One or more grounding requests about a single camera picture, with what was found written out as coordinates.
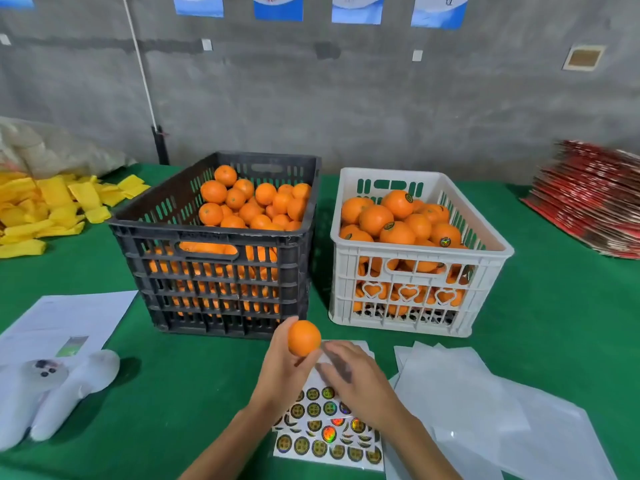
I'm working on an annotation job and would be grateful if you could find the single orange fruit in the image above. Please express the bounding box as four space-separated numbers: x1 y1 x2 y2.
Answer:
287 319 323 358

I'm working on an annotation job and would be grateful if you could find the stack of red cardboard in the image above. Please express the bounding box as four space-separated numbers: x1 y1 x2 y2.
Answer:
520 139 640 260

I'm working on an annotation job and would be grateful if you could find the white backing sheet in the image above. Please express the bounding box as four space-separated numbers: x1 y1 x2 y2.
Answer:
500 379 619 480
385 341 531 480

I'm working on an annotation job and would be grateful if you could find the pile of yellow bags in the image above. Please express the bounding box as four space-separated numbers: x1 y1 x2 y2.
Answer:
0 171 151 260

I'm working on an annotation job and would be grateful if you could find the black plastic crate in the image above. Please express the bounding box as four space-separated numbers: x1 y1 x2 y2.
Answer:
108 151 322 341

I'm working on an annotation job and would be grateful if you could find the person's left forearm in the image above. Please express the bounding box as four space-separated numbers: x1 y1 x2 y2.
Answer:
180 403 286 480

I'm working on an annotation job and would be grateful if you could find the white plastic crate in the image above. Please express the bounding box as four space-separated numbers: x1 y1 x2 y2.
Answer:
329 167 516 339

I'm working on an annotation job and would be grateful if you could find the beige wall plate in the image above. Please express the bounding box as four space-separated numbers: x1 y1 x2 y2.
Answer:
563 45 607 73

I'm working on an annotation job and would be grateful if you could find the blue white wall poster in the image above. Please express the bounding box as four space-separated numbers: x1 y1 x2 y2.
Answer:
252 0 305 22
172 0 225 18
410 0 470 31
331 0 386 26

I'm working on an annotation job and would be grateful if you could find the person's left hand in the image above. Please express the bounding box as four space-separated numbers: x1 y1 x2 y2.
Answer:
250 317 323 421

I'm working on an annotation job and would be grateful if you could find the white handheld controller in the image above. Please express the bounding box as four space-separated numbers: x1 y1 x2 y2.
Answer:
0 349 121 454

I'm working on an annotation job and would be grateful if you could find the pile of oranges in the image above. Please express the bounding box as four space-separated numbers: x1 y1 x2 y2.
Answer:
148 163 313 318

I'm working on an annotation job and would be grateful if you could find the heap of labelled oranges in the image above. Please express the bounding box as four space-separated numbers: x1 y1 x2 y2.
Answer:
339 189 471 321

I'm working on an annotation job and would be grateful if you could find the white pole with black base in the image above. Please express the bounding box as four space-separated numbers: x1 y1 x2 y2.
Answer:
120 0 171 166

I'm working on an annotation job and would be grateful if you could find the green felt table cover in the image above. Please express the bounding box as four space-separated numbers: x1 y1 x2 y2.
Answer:
0 165 640 480

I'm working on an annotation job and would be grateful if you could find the person's right hand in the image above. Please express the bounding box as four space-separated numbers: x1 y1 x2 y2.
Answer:
315 339 413 436

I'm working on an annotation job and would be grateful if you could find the beige woven sack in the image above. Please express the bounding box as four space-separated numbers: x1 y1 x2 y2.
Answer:
0 117 131 181

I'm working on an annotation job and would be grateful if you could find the white printed paper sheet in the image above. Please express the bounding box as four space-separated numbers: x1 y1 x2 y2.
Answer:
0 289 139 368

